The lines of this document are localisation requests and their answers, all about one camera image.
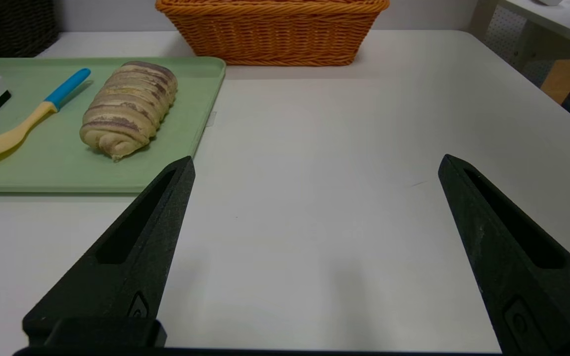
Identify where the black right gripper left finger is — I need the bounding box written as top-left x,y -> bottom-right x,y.
23,156 -> 195,348

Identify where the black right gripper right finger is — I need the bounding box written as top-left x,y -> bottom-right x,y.
438,154 -> 570,356

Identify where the twisted purple swirl bread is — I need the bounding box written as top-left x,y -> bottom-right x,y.
79,61 -> 178,161

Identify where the dark brown wicker basket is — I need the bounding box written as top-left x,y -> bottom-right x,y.
0,0 -> 59,60

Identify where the orange wicker basket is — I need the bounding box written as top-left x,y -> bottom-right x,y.
155,0 -> 390,66

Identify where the light green plastic tray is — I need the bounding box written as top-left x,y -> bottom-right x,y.
0,57 -> 227,193

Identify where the white side table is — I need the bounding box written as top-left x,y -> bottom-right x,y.
498,0 -> 570,50

